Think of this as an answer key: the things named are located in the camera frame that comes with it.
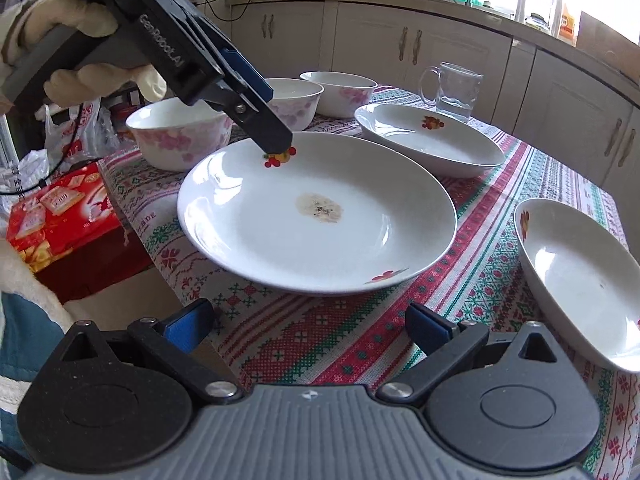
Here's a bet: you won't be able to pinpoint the white bowl pink flowers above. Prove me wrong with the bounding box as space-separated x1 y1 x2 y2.
125 97 234 173
300 71 378 119
264 78 325 133

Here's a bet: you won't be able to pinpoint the clear glass mug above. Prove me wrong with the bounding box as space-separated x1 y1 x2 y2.
418 62 485 124

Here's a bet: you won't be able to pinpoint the red green patterned tablecloth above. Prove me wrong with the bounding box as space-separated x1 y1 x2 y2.
97 82 640 480

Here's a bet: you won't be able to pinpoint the white kitchen cabinets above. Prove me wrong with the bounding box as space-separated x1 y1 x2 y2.
230 0 640 201

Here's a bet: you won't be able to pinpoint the orange label bottle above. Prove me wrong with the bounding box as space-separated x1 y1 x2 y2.
559 2 581 44

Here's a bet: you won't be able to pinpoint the person's left hand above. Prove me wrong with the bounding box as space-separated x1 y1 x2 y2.
0 0 168 110

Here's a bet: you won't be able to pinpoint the person's cream fleece clothing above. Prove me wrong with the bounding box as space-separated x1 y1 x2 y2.
0 237 73 461

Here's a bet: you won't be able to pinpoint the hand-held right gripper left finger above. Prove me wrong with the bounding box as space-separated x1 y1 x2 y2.
60 299 243 403

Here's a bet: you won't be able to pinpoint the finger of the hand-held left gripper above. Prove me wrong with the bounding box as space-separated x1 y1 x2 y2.
219 48 275 104
202 80 294 154

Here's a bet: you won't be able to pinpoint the white plate with brown stain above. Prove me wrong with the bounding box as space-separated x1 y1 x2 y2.
177 132 458 297

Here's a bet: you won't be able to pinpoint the wooden cutting board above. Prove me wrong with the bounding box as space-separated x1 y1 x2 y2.
577 10 640 50

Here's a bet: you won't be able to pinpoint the white deep plate red flower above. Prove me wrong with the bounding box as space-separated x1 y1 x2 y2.
354 103 507 179
514 198 640 374

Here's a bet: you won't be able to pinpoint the red biscuit box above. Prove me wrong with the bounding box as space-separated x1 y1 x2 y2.
6 162 127 275

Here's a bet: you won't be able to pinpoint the white red plastic bag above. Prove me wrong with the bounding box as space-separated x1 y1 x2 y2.
44 101 123 167

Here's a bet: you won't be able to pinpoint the beige kitchen countertop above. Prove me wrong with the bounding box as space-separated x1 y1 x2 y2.
230 0 640 68

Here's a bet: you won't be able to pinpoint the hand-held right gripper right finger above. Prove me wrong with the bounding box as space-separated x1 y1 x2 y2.
377 302 558 406

